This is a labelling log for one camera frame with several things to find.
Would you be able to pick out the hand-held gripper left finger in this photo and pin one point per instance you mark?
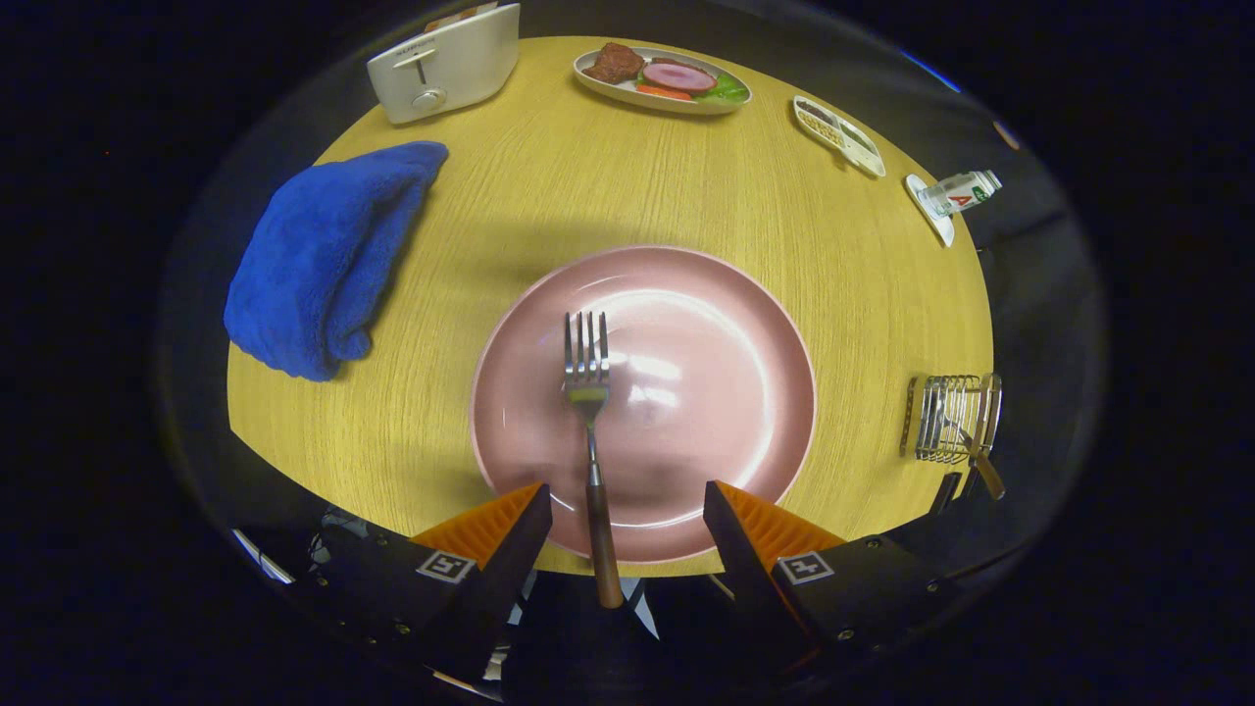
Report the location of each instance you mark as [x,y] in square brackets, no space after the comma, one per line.
[505,579]

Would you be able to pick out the small white drink bottle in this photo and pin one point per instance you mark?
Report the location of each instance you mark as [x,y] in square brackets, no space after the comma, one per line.
[961,193]

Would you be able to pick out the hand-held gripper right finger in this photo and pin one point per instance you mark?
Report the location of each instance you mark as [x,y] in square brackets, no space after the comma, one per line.
[750,579]

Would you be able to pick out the white toaster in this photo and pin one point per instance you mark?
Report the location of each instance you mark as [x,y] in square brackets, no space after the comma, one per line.
[451,69]

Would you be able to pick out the white square coaster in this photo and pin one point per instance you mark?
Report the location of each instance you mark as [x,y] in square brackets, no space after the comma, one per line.
[936,224]

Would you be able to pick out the blue towel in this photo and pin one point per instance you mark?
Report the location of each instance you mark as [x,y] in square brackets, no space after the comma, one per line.
[314,255]

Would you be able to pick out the white divided snack tray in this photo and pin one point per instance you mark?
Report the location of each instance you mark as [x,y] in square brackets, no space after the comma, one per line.
[838,135]

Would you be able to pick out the pink round plate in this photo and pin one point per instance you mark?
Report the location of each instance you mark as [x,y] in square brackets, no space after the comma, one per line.
[726,392]

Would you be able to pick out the oval plate of toy food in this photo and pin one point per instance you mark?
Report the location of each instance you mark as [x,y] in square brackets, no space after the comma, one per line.
[667,80]

